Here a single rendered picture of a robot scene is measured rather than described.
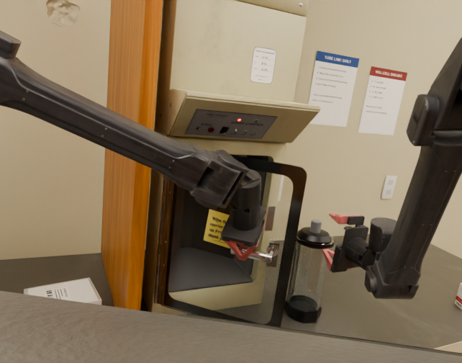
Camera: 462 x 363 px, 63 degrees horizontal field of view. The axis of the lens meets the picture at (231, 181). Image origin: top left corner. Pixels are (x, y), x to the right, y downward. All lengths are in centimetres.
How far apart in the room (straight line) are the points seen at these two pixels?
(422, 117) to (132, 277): 62
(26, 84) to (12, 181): 76
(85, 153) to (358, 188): 117
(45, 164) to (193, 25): 66
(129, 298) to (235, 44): 60
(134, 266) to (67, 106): 40
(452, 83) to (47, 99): 51
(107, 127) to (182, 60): 34
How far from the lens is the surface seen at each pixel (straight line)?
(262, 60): 93
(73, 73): 125
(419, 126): 57
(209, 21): 88
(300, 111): 87
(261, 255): 79
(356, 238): 93
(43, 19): 126
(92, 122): 56
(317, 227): 103
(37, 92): 57
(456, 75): 53
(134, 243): 82
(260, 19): 94
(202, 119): 80
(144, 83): 75
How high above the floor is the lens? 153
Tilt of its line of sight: 14 degrees down
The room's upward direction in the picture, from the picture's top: 7 degrees clockwise
